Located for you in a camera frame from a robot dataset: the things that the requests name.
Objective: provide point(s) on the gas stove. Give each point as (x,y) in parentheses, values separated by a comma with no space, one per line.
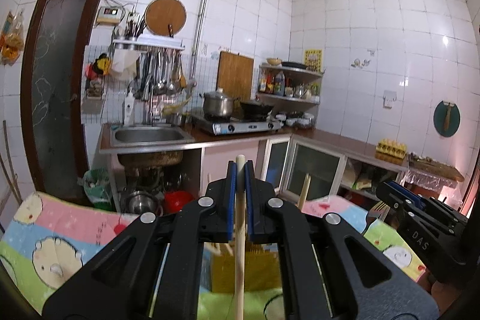
(233,126)

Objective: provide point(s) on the hanging utensil rack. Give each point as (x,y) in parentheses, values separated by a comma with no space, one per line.
(159,68)

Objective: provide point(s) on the black fork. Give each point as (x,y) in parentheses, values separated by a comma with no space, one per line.
(376,212)

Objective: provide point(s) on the steel cooking pot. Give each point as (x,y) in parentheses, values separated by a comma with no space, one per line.
(217,104)

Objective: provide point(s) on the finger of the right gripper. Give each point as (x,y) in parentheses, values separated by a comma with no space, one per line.
(383,195)
(401,192)

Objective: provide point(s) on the white dish soap bottle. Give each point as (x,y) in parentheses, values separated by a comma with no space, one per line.
(129,116)

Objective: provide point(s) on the hanging plastic bag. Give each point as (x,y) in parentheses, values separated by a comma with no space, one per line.
(12,38)

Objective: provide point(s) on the corner wall shelf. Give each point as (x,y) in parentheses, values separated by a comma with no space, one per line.
(291,84)

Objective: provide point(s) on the dark brown glass door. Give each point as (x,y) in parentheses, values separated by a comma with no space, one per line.
(50,96)

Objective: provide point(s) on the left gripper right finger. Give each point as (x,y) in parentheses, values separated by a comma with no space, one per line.
(329,270)

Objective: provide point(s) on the black wok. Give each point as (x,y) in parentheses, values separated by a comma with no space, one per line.
(255,110)

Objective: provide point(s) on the gold perforated utensil holder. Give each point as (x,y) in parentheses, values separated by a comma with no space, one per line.
(262,272)

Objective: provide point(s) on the stainless steel sink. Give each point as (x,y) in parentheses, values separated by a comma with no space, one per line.
(116,139)

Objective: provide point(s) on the round woven tray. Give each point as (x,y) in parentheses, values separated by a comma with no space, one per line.
(165,17)

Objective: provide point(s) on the yellow wall picture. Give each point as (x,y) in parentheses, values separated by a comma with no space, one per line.
(313,59)

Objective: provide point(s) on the colourful cartoon quilted tablecloth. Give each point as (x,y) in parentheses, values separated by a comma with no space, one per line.
(48,241)

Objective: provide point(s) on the green round wall hanger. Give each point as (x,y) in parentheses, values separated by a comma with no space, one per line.
(446,118)

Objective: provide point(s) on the white wall socket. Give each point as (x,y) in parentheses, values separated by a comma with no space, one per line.
(389,98)

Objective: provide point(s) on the rectangular wooden cutting board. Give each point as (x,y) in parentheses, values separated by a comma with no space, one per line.
(235,74)

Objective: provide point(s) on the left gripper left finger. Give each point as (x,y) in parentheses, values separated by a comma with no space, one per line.
(152,269)

